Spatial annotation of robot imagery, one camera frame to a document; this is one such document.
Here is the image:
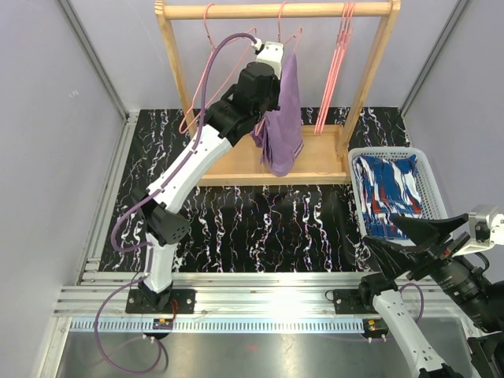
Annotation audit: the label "white slotted cable duct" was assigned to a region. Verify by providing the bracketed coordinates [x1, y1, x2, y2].
[70, 317, 364, 334]

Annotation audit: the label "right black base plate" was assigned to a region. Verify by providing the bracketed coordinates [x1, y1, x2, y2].
[324, 289, 377, 315]

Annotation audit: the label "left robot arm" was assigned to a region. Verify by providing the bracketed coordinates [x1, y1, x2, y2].
[138, 61, 282, 313]

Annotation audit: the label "purple trousers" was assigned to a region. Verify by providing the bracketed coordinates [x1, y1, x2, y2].
[250, 54, 304, 177]

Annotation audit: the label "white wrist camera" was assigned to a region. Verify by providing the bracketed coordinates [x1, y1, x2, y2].
[252, 39, 284, 79]
[454, 205, 504, 256]

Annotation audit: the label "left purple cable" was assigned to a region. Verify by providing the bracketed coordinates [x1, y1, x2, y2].
[94, 32, 261, 373]

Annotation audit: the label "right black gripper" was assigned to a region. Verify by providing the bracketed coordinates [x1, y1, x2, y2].
[365, 211, 504, 330]

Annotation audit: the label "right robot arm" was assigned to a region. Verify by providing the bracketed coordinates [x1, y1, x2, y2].
[357, 206, 503, 377]

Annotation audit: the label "pink hanger holding purple trousers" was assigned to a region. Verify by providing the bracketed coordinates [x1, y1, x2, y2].
[254, 2, 304, 137]

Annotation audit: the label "blue patterned trousers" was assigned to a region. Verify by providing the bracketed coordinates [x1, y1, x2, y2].
[352, 155, 422, 239]

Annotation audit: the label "wooden clothes rack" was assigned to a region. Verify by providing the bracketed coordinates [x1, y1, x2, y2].
[154, 1, 401, 186]

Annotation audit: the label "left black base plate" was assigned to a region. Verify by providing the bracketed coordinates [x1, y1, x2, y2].
[125, 288, 196, 314]

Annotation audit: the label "aluminium mounting rail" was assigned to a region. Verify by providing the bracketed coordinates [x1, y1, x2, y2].
[53, 269, 458, 318]

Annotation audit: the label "pink empty hanger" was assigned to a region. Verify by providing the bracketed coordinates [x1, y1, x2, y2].
[313, 2, 351, 135]
[317, 2, 354, 135]
[319, 2, 358, 135]

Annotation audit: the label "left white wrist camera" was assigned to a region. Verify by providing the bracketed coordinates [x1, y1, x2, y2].
[252, 39, 284, 79]

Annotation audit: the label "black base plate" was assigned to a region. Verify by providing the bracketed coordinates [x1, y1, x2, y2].
[324, 289, 377, 315]
[125, 288, 196, 314]

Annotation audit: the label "pink wire hanger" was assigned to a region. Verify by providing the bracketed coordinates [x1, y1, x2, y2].
[178, 2, 250, 135]

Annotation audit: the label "white plastic basket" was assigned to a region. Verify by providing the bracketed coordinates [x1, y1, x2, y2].
[348, 146, 447, 244]

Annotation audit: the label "black marble pattern mat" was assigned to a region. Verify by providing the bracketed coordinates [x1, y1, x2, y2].
[98, 106, 442, 273]

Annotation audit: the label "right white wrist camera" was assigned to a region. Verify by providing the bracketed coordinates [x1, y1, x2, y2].
[454, 205, 504, 256]

